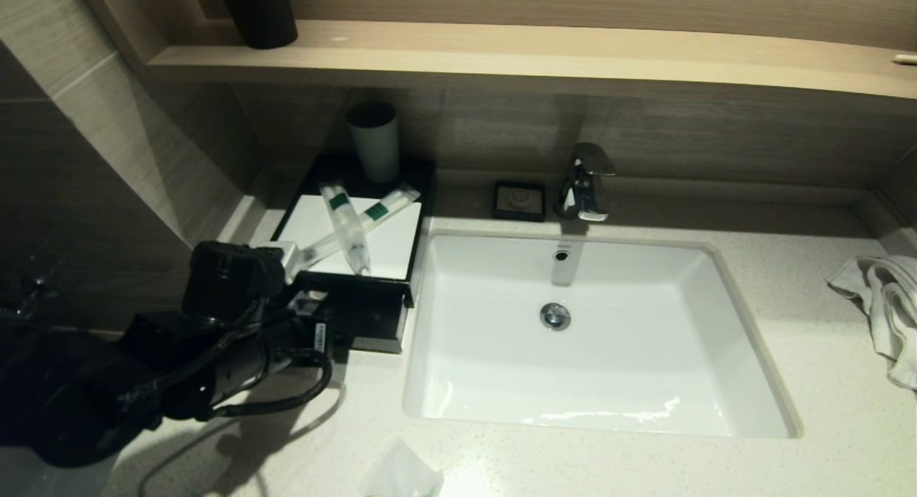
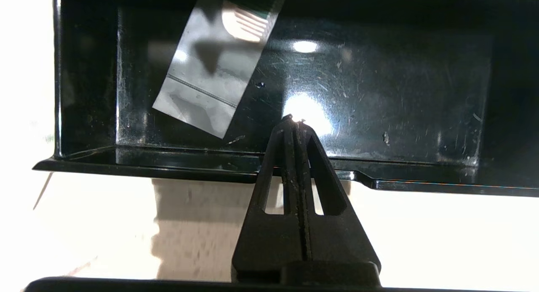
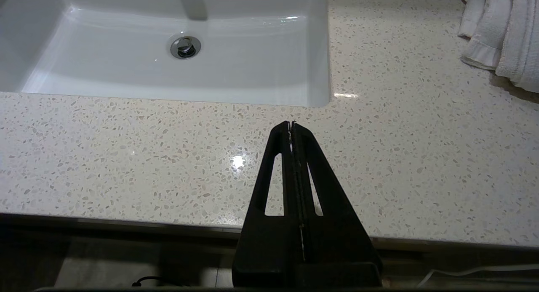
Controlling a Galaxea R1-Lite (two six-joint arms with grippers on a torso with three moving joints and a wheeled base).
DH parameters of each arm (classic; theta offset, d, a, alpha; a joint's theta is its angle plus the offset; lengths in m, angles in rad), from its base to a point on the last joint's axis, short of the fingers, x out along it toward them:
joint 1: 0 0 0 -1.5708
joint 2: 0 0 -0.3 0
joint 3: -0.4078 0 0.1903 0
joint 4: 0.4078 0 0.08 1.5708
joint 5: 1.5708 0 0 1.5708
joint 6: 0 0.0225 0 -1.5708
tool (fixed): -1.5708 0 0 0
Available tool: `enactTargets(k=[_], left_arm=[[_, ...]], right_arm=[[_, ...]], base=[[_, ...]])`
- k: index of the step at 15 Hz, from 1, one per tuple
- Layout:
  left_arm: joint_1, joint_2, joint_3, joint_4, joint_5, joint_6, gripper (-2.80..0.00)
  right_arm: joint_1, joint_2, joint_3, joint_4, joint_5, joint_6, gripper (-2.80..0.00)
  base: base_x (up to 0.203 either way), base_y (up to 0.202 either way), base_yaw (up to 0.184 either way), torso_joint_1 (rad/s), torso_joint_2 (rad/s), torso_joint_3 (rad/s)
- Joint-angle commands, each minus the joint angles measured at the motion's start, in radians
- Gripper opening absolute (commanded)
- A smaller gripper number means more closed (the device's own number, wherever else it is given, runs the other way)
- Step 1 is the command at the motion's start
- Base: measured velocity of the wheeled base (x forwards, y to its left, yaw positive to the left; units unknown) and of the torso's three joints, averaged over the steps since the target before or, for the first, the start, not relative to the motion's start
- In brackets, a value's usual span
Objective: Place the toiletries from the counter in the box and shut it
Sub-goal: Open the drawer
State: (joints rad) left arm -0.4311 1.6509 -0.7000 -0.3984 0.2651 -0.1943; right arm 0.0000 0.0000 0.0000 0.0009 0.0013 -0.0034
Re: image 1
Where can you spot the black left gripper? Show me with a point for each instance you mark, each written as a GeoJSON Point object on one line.
{"type": "Point", "coordinates": [301, 343]}

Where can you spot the black tray with toiletry packets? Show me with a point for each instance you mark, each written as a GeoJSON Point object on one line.
{"type": "Point", "coordinates": [365, 325]}

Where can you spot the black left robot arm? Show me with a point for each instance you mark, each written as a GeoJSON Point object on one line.
{"type": "Point", "coordinates": [229, 368]}

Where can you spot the black amenity drawer box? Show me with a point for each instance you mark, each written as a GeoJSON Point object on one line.
{"type": "Point", "coordinates": [415, 171]}

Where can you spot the clear toothbrush packet green label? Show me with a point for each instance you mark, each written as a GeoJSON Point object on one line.
{"type": "Point", "coordinates": [387, 205]}
{"type": "Point", "coordinates": [346, 225]}

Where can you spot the crumpled white plastic wrapper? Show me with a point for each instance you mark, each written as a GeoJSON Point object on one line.
{"type": "Point", "coordinates": [401, 472]}

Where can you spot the grey cup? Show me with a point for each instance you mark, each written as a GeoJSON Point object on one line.
{"type": "Point", "coordinates": [375, 148]}

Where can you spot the chrome drain stopper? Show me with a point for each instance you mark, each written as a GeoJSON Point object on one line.
{"type": "Point", "coordinates": [555, 316]}

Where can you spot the black square soap dish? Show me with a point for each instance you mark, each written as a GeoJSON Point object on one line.
{"type": "Point", "coordinates": [519, 201]}

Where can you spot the white ceramic sink basin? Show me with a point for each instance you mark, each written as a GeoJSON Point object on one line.
{"type": "Point", "coordinates": [609, 368]}

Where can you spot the chrome faucet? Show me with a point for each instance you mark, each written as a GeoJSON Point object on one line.
{"type": "Point", "coordinates": [584, 189]}

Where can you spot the black cylinder container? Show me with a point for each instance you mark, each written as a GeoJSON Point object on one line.
{"type": "Point", "coordinates": [259, 13]}

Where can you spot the light wooden shelf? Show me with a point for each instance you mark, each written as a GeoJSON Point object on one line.
{"type": "Point", "coordinates": [573, 55]}

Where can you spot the white towel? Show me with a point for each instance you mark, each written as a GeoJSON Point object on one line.
{"type": "Point", "coordinates": [888, 304]}

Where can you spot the small white shelf item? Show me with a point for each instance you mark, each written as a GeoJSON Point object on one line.
{"type": "Point", "coordinates": [905, 59]}

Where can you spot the chrome wall valve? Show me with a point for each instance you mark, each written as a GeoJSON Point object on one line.
{"type": "Point", "coordinates": [32, 291]}

